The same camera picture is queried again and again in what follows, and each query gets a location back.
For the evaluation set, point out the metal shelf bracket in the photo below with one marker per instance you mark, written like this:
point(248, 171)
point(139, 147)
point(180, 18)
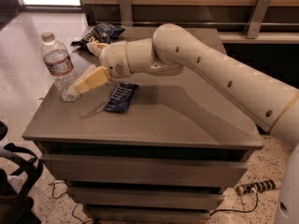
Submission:
point(254, 24)
point(126, 13)

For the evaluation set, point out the white power strip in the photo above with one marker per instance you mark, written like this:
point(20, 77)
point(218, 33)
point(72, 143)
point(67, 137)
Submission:
point(260, 186)

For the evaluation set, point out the grey drawer cabinet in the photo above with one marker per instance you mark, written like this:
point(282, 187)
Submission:
point(167, 159)

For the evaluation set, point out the right metal shelf bracket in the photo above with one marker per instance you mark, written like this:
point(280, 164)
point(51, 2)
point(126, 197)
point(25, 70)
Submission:
point(254, 24)

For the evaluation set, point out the left metal shelf bracket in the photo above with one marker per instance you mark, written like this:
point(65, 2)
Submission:
point(126, 13)

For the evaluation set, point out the blue chip bag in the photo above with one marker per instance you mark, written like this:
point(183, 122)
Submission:
point(100, 33)

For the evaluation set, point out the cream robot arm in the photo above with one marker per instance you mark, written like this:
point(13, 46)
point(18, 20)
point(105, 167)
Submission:
point(270, 103)

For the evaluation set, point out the clear plastic water bottle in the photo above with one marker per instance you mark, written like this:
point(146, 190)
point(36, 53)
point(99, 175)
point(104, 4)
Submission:
point(57, 59)

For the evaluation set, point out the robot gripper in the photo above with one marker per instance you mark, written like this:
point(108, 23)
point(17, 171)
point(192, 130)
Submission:
point(114, 59)

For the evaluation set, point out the dark blue snack wrapper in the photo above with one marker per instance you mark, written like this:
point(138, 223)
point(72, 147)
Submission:
point(121, 97)

